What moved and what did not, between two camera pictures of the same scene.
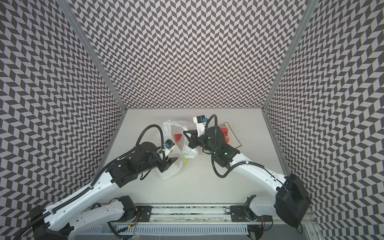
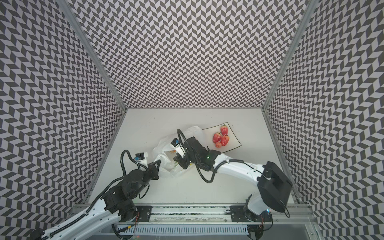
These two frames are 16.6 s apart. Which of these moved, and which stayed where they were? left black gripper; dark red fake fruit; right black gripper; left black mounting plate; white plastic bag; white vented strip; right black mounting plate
Moved: right black gripper; left black gripper; white plastic bag
Stayed: left black mounting plate; white vented strip; right black mounting plate; dark red fake fruit
